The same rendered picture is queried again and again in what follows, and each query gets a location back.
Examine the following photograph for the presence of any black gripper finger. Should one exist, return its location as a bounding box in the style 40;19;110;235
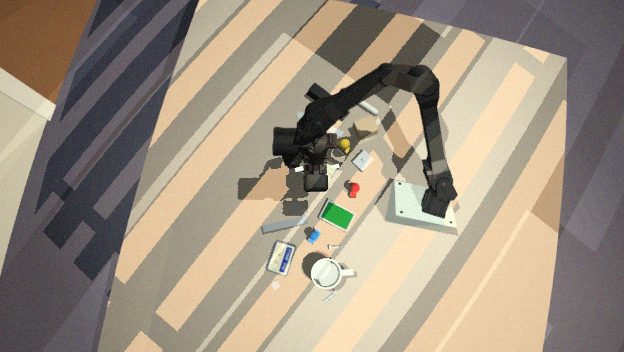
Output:
304;164;327;175

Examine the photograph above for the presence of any white mug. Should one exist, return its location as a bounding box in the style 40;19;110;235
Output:
311;258;353;289

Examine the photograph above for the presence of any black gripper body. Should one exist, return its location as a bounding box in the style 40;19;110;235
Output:
304;149;328;192

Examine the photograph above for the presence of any tan cube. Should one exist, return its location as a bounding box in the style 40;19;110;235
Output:
353;115;379;141

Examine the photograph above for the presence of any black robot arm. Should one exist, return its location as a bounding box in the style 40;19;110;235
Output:
272;63;458;219

